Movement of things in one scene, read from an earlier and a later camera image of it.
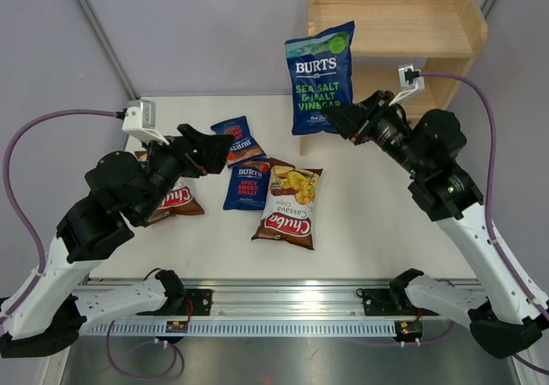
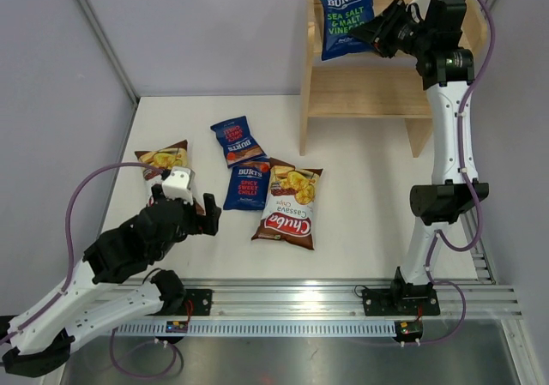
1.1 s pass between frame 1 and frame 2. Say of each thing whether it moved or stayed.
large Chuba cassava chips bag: stayed
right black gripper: moved
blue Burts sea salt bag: moved
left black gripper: moved
